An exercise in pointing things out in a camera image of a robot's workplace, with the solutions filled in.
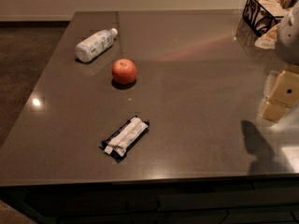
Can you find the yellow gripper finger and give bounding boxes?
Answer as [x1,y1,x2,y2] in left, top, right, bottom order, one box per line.
[263,70,279,98]
[260,69,299,122]

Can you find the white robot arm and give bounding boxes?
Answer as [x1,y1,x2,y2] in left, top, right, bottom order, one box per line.
[259,2,299,122]

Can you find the red apple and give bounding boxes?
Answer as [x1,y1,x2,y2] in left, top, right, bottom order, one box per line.
[112,59,137,85]

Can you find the paper packets in basket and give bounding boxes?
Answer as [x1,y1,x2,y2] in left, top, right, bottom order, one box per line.
[255,0,292,49]

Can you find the white plastic bottle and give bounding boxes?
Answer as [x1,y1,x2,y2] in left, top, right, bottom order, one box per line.
[75,28,118,63]

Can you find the black wire basket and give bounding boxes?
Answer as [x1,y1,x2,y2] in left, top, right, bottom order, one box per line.
[242,0,297,36]

